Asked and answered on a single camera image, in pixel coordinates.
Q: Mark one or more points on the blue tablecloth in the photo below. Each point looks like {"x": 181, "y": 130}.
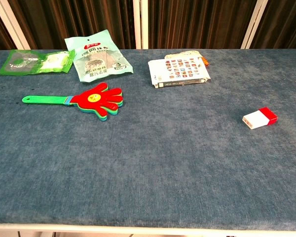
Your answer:
{"x": 162, "y": 160}

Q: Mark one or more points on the white box with picture grid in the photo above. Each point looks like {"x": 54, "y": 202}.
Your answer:
{"x": 180, "y": 71}

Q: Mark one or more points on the teal cleaning cloth package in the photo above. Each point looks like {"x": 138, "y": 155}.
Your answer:
{"x": 98, "y": 61}

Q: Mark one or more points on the beige mesh item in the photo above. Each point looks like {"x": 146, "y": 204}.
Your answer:
{"x": 187, "y": 53}

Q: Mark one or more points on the small orange item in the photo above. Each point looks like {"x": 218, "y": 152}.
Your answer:
{"x": 205, "y": 61}

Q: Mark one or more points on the dark brown curtain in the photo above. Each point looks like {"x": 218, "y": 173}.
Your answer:
{"x": 199, "y": 24}

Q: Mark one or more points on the red and white block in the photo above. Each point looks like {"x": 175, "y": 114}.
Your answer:
{"x": 257, "y": 119}

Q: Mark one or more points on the green plastic package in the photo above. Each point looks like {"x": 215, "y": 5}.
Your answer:
{"x": 27, "y": 61}

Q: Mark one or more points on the white frame post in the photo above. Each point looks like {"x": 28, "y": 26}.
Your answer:
{"x": 254, "y": 24}
{"x": 140, "y": 24}
{"x": 12, "y": 24}

